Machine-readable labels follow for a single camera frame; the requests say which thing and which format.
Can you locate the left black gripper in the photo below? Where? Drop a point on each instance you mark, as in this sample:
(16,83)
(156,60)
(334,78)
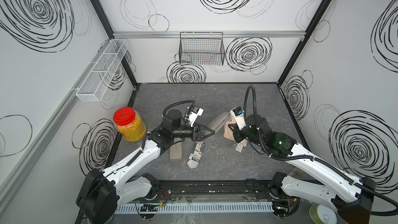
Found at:
(196,132)

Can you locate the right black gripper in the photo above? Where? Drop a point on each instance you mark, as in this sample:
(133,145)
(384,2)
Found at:
(236,136)

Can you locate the grey fabric oval eyeglass case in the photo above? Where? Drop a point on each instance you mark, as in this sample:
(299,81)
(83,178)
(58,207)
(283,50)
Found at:
(219,122)

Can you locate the grey rectangular eyeglass case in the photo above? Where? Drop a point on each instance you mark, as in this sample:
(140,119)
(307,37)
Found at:
(176,149)

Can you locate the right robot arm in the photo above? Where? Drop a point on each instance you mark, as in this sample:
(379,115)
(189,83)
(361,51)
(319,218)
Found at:
(351,197)

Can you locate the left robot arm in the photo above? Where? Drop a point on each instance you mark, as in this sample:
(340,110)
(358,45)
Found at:
(103,191)

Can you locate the red lid jar yellow grains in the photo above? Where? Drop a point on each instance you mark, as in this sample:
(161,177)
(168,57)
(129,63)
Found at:
(129,124)

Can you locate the green white tape roll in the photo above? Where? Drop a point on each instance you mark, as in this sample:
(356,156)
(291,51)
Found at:
(322,215)

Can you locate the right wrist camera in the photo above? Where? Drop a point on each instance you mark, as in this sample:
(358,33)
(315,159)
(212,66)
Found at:
(238,115)

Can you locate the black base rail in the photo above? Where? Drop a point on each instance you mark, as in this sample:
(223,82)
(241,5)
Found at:
(167,189)

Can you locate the white slotted cable duct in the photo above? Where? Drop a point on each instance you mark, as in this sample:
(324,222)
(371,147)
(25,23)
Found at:
(197,207)

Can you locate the black wire wall basket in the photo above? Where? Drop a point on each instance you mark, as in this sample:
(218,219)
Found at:
(201,48)

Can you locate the white wire wall shelf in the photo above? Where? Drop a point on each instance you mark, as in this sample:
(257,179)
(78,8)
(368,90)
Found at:
(105,66)

